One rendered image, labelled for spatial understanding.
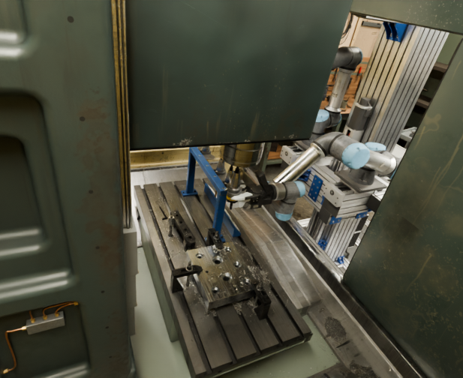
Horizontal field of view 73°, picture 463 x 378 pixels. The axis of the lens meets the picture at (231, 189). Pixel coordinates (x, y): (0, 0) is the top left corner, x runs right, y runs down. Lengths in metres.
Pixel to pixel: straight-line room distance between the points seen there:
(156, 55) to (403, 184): 1.08
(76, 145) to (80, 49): 0.17
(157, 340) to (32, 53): 1.33
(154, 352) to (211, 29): 1.31
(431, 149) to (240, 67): 0.81
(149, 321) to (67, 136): 1.21
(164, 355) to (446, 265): 1.21
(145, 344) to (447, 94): 1.58
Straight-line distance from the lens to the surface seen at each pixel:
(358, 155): 1.51
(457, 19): 1.41
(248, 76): 0.93
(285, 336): 1.39
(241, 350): 1.32
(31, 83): 0.60
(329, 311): 1.87
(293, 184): 1.40
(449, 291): 1.48
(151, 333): 1.66
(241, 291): 1.35
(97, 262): 0.82
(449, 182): 1.37
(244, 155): 1.10
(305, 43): 1.01
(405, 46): 2.08
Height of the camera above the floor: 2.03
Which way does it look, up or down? 33 degrees down
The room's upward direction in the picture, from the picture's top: 10 degrees clockwise
